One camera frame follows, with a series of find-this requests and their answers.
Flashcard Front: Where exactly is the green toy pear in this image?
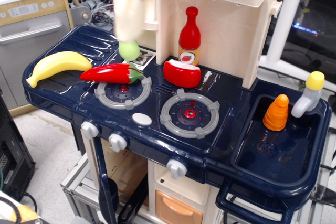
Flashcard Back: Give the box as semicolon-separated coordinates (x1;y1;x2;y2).
119;41;140;61

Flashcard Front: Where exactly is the red toy chili pepper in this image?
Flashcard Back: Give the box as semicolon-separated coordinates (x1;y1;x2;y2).
80;63;144;84

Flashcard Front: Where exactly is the left grey stove knob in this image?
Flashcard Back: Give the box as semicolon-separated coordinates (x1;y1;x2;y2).
81;121;99;139

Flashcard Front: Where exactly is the grey stove knob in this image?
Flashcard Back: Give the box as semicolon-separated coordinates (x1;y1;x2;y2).
166;159;187;179
81;121;99;139
108;133;128;153

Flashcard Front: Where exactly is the navy toy kitchen counter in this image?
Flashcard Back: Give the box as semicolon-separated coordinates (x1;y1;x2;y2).
22;25;332;212

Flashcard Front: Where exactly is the cream toy kitchen shelf unit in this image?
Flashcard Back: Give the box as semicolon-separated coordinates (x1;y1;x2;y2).
135;0;281;89

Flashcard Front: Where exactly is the left grey stove burner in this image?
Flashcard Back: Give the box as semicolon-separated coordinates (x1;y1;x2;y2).
94;77;152;111

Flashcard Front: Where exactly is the red toy apple half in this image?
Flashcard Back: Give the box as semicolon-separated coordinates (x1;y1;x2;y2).
163;59;202;88

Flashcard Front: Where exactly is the grey oval button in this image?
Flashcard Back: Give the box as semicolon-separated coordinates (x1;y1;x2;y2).
132;113;152;126

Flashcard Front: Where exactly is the orange toy drawer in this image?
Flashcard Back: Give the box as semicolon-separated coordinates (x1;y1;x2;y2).
155;190;203;224

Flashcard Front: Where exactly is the grey yellow toy faucet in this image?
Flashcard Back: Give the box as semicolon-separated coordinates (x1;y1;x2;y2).
291;71;325;118

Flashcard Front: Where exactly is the black computer case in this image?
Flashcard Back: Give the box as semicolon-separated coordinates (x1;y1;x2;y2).
1;99;35;201

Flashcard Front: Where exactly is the middle grey stove knob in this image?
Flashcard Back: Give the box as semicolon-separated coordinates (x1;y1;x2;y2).
108;133;128;153

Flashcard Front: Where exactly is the white stand pole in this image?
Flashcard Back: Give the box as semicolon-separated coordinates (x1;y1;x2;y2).
260;0;335;91

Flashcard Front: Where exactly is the grey stove burner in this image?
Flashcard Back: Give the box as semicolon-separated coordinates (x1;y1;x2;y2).
160;89;220;139
94;77;152;111

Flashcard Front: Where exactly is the yellow toy banana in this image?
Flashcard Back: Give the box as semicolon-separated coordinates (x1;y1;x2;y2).
26;51;92;88

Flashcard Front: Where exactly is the navy toy oven door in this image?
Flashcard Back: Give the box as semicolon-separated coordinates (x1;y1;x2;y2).
93;137;149;223

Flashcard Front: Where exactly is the right grey stove burner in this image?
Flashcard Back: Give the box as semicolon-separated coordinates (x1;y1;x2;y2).
160;89;220;139

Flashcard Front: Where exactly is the right grey stove knob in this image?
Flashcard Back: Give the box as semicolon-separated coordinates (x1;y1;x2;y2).
166;159;187;179

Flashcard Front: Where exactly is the red ketchup bottle toy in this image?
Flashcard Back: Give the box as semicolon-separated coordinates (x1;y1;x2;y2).
178;6;201;66

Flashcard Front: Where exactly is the orange toy carrot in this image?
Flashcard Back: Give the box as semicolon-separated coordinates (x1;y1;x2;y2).
263;94;289;132

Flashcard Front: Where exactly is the cream detergent bottle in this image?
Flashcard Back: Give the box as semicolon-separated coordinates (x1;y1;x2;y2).
114;0;145;42

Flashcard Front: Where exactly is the grey toy dishwasher cabinet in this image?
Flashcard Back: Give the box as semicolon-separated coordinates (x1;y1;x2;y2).
1;0;88;110

